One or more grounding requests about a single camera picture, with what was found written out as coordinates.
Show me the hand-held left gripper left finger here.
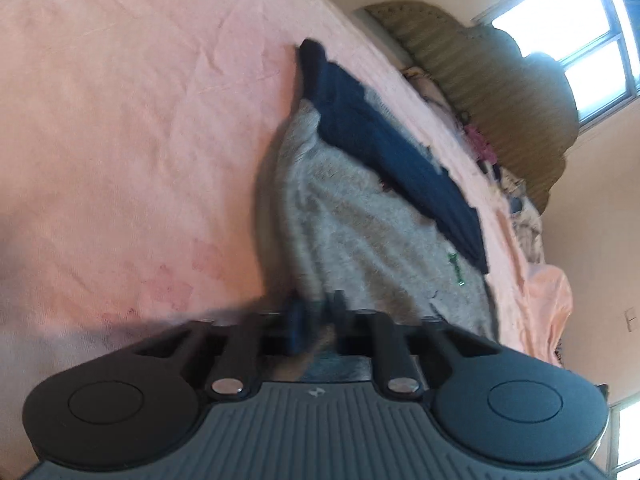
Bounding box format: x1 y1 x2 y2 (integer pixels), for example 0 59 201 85
132 297 311 403

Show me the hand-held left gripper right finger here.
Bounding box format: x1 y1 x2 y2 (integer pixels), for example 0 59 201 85
327 290 503 403

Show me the grey knit sweater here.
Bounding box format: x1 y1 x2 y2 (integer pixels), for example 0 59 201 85
257 100 501 381

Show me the pile of assorted clothes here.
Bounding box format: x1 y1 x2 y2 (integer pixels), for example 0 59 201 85
402 67 546 263

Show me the navy blue garment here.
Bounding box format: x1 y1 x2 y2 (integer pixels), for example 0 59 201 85
297 37 490 275

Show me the pink bed sheet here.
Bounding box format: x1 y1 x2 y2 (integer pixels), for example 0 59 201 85
0 0 573 466

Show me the olive tufted headboard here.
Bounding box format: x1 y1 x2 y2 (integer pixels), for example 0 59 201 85
362 0 581 213

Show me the glass window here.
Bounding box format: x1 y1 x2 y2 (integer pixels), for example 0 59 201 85
597 385 640 476
472 0 640 126

